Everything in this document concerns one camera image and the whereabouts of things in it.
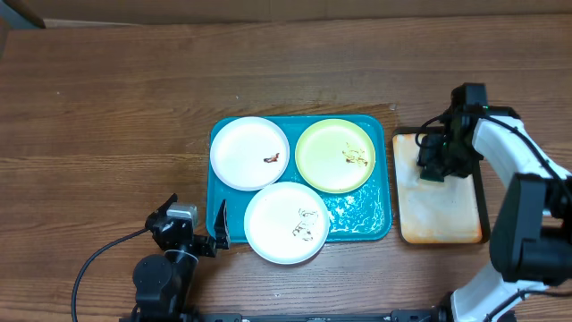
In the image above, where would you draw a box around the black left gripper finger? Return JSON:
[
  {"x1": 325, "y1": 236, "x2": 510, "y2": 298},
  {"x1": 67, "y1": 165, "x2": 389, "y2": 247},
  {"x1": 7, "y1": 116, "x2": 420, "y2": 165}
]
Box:
[
  {"x1": 214, "y1": 199, "x2": 231, "y2": 250},
  {"x1": 146, "y1": 193, "x2": 178, "y2": 224}
]

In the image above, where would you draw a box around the green and yellow sponge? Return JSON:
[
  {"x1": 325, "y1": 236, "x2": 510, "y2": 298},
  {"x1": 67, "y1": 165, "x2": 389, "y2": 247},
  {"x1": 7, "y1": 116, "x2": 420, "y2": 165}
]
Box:
[{"x1": 420, "y1": 169, "x2": 444, "y2": 182}]

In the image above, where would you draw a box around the white plate with brown stain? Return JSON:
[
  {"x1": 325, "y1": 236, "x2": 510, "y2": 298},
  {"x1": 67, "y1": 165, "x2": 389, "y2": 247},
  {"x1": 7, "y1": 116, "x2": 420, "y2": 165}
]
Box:
[{"x1": 244, "y1": 182, "x2": 330, "y2": 265}]

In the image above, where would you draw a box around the yellow-green plate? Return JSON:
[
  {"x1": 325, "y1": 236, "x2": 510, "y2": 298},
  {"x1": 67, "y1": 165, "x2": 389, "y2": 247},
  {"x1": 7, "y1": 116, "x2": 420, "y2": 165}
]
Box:
[{"x1": 295, "y1": 118, "x2": 376, "y2": 194}]

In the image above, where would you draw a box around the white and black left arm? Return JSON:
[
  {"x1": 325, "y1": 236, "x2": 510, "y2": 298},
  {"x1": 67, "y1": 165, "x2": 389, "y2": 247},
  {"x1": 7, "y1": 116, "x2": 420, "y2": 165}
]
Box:
[{"x1": 131, "y1": 194, "x2": 231, "y2": 321}]

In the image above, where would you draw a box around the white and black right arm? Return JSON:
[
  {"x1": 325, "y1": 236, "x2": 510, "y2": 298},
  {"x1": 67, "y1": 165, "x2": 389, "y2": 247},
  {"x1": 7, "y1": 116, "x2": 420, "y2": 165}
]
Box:
[{"x1": 415, "y1": 106, "x2": 571, "y2": 321}]

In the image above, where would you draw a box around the black tray with soapy foam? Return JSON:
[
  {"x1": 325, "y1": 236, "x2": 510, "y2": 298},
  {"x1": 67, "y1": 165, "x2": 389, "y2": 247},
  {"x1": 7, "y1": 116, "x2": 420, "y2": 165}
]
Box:
[{"x1": 391, "y1": 127, "x2": 491, "y2": 244}]

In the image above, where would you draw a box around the teal plastic tray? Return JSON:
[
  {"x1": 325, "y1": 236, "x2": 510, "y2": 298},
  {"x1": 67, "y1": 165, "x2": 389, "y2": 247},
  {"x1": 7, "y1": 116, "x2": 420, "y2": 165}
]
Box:
[{"x1": 206, "y1": 114, "x2": 392, "y2": 243}]

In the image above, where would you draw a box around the white plate with red stain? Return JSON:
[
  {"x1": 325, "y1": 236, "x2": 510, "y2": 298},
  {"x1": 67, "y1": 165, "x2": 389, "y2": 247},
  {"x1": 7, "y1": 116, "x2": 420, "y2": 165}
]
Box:
[{"x1": 210, "y1": 116, "x2": 290, "y2": 191}]

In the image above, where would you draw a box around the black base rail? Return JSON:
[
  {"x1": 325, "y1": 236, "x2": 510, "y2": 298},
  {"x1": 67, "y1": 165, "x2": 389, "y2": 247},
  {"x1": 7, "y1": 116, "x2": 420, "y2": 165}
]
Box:
[{"x1": 119, "y1": 306, "x2": 448, "y2": 322}]

